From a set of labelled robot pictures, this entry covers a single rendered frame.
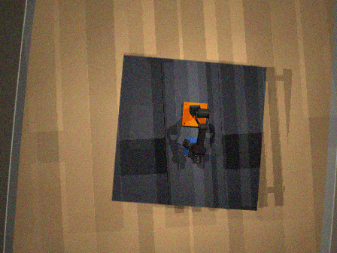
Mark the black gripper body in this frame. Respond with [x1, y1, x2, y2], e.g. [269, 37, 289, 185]
[182, 139, 195, 151]

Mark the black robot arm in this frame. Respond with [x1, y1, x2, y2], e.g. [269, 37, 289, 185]
[188, 105, 211, 164]

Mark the blue circuit board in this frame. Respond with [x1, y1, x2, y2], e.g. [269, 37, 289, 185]
[184, 138, 197, 156]

